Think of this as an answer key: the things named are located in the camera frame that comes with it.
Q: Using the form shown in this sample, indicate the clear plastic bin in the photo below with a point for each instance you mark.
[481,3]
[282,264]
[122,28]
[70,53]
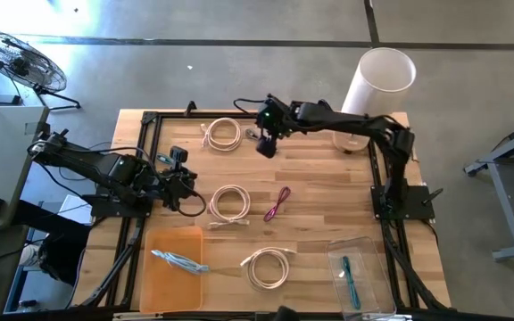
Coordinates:
[373,276]

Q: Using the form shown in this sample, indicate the grey metal table frame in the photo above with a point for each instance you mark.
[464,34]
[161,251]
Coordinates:
[507,209]

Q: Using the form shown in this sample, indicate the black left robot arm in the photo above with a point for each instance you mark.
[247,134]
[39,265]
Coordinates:
[96,165]

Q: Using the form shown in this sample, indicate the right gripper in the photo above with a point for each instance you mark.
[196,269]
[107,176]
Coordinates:
[275,118]

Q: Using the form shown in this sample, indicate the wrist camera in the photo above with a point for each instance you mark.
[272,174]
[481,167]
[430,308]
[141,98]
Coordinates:
[267,148]
[179,154]

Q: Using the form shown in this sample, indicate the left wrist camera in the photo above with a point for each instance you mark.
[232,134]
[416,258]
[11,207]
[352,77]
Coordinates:
[179,154]

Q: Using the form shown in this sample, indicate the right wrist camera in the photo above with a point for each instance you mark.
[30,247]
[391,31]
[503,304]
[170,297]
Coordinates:
[267,148]

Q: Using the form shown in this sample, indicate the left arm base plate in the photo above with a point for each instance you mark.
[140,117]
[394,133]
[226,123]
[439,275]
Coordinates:
[105,210]

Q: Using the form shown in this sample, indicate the white shade table lamp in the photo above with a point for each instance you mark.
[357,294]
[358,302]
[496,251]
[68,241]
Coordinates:
[382,80]

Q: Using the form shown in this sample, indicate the translucent orange plastic bin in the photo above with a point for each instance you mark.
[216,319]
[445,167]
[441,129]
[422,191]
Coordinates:
[172,290]

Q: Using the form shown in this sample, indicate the white paper sheet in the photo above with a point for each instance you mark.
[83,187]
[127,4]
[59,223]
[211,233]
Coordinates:
[74,215]

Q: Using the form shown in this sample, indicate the black floor fan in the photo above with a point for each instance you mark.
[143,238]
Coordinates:
[20,62]

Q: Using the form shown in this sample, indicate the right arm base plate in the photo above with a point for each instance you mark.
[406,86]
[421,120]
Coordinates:
[420,209]

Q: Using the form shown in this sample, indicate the person's head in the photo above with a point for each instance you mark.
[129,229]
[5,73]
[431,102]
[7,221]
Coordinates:
[288,314]

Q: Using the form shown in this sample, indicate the black aluminium table frame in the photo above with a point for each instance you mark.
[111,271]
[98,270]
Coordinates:
[221,115]

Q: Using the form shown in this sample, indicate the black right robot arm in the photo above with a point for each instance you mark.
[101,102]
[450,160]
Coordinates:
[350,120]

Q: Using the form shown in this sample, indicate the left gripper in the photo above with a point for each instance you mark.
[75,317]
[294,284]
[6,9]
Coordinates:
[179,185]

